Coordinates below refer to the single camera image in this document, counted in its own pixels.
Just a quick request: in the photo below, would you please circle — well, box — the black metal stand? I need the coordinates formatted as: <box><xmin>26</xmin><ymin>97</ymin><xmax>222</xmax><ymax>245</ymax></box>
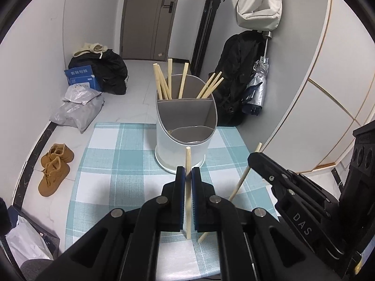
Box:
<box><xmin>192</xmin><ymin>0</ymin><xmax>227</xmax><ymax>75</ymax></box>

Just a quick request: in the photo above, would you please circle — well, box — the white shoulder bag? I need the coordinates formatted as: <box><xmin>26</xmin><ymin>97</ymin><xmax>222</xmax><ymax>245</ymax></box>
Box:
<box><xmin>229</xmin><ymin>0</ymin><xmax>283</xmax><ymax>31</ymax></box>

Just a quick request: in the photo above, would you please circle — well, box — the white wardrobe with gold trim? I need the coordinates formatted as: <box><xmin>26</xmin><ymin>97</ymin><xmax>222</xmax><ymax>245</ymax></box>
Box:
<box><xmin>261</xmin><ymin>0</ymin><xmax>375</xmax><ymax>179</ymax></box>

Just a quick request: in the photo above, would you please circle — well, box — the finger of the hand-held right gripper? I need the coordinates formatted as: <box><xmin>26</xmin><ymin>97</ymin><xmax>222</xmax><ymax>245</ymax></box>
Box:
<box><xmin>247</xmin><ymin>152</ymin><xmax>340</xmax><ymax>216</ymax></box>

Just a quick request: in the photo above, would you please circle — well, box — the blue cardboard box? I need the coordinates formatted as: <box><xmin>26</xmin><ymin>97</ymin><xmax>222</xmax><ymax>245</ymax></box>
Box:
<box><xmin>64</xmin><ymin>65</ymin><xmax>103</xmax><ymax>92</ymax></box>

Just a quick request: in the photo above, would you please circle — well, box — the black hanging jacket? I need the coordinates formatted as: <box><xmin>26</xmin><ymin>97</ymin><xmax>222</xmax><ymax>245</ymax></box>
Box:
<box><xmin>211</xmin><ymin>31</ymin><xmax>268</xmax><ymax>127</ymax></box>

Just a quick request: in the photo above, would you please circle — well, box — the teal checkered tablecloth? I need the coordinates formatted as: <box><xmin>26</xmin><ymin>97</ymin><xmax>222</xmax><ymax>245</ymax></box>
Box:
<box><xmin>64</xmin><ymin>122</ymin><xmax>280</xmax><ymax>281</ymax></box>

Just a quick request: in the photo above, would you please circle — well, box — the grey seat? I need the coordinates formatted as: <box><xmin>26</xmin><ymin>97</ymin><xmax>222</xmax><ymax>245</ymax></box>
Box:
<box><xmin>21</xmin><ymin>258</ymin><xmax>60</xmax><ymax>281</ymax></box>

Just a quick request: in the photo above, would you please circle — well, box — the brown shoe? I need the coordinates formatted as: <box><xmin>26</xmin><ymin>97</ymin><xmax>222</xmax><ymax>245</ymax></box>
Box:
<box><xmin>38</xmin><ymin>156</ymin><xmax>71</xmax><ymax>197</ymax></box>
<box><xmin>40</xmin><ymin>143</ymin><xmax>75</xmax><ymax>168</ymax></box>

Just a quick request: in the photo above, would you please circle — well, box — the black floor bag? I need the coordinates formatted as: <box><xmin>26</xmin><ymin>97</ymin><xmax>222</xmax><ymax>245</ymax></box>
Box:
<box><xmin>68</xmin><ymin>48</ymin><xmax>129</xmax><ymax>96</ymax></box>

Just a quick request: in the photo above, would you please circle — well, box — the wooden chopstick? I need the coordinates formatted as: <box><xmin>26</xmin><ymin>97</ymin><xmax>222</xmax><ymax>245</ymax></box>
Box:
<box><xmin>156</xmin><ymin>63</ymin><xmax>172</xmax><ymax>100</ymax></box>
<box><xmin>178</xmin><ymin>62</ymin><xmax>189</xmax><ymax>98</ymax></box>
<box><xmin>198</xmin><ymin>142</ymin><xmax>263</xmax><ymax>243</ymax></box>
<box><xmin>184</xmin><ymin>147</ymin><xmax>192</xmax><ymax>240</ymax></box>
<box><xmin>167</xmin><ymin>59</ymin><xmax>173</xmax><ymax>99</ymax></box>
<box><xmin>205</xmin><ymin>77</ymin><xmax>225</xmax><ymax>98</ymax></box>
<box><xmin>201</xmin><ymin>71</ymin><xmax>223</xmax><ymax>99</ymax></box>
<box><xmin>196</xmin><ymin>72</ymin><xmax>216</xmax><ymax>99</ymax></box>
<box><xmin>153</xmin><ymin>63</ymin><xmax>165</xmax><ymax>100</ymax></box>

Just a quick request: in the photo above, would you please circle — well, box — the beige cloth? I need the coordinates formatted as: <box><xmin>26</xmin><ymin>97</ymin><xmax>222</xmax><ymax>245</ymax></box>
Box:
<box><xmin>73</xmin><ymin>42</ymin><xmax>108</xmax><ymax>60</ymax></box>

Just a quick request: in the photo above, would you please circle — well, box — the white plastic parcel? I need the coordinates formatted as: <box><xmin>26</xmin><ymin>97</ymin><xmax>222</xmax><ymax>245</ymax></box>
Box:
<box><xmin>62</xmin><ymin>84</ymin><xmax>102</xmax><ymax>105</ymax></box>

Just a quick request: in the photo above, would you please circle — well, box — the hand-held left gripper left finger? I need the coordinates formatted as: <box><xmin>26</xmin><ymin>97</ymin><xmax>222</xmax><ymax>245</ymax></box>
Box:
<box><xmin>59</xmin><ymin>166</ymin><xmax>186</xmax><ymax>281</ymax></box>

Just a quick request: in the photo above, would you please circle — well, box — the grey plastic parcel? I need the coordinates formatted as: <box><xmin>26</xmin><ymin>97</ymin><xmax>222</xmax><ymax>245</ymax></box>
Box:
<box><xmin>49</xmin><ymin>95</ymin><xmax>105</xmax><ymax>133</ymax></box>

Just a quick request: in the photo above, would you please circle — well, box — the white utensil holder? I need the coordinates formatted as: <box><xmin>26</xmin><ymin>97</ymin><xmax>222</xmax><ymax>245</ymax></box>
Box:
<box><xmin>155</xmin><ymin>74</ymin><xmax>218</xmax><ymax>174</ymax></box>

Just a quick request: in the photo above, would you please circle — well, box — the black fuzzy object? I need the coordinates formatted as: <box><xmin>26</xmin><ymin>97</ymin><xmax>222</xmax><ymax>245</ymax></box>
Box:
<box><xmin>0</xmin><ymin>197</ymin><xmax>13</xmax><ymax>236</ymax></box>

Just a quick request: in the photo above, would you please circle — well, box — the white plastic bag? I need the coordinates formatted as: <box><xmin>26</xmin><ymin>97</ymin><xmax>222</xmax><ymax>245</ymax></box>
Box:
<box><xmin>6</xmin><ymin>215</ymin><xmax>55</xmax><ymax>268</ymax></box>

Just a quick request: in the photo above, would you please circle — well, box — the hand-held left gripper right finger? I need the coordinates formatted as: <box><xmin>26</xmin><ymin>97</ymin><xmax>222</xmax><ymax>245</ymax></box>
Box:
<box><xmin>191</xmin><ymin>167</ymin><xmax>343</xmax><ymax>281</ymax></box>

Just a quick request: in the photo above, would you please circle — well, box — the silver folded umbrella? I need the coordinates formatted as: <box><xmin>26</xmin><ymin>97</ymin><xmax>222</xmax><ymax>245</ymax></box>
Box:
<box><xmin>242</xmin><ymin>30</ymin><xmax>274</xmax><ymax>116</ymax></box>

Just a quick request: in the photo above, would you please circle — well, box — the grey-brown door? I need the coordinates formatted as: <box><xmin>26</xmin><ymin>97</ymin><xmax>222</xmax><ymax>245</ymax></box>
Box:
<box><xmin>120</xmin><ymin>0</ymin><xmax>177</xmax><ymax>61</ymax></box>

